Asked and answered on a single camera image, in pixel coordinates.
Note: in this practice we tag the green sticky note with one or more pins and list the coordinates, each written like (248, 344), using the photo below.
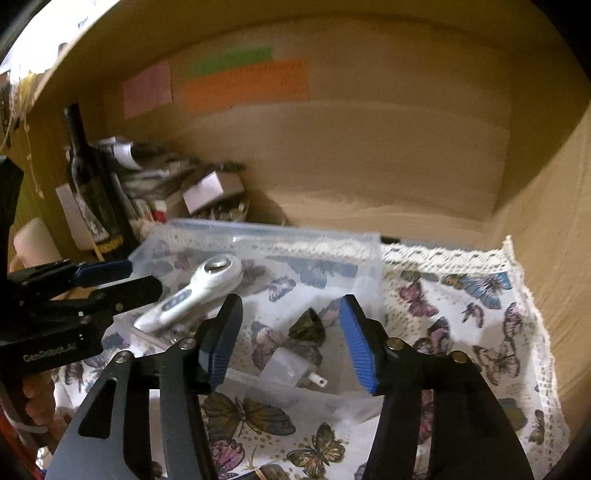
(231, 62)

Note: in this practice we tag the white plug charger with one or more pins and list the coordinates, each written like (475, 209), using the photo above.
(288, 367)

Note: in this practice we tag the small cardboard box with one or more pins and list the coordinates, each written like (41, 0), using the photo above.
(212, 187)

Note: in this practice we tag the pink sticky note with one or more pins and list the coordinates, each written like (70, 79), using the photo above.
(147, 90)

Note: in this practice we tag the orange sticky note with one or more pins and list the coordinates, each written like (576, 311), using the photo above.
(247, 87)

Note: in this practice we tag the dark folded paper piece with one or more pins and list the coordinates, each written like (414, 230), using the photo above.
(307, 325)

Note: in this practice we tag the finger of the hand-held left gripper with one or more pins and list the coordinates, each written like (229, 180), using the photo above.
(104, 271)
(134, 295)

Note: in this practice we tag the pile of clutter boxes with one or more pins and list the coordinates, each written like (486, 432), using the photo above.
(152, 175)

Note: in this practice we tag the butterfly print lace cloth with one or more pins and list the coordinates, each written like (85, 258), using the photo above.
(461, 323)

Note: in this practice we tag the clear plastic storage box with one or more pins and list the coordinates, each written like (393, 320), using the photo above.
(286, 295)

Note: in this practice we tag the white candle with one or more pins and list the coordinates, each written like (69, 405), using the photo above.
(37, 242)

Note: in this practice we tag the dark wine bottle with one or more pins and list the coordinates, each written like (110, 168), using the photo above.
(90, 184)

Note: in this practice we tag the white handheld massager device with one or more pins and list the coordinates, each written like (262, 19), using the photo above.
(194, 290)

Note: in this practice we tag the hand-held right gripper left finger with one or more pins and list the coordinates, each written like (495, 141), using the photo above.
(220, 341)

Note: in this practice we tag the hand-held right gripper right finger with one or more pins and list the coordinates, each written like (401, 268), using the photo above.
(359, 346)

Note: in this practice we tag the person's left hand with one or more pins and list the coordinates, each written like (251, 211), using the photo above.
(34, 392)

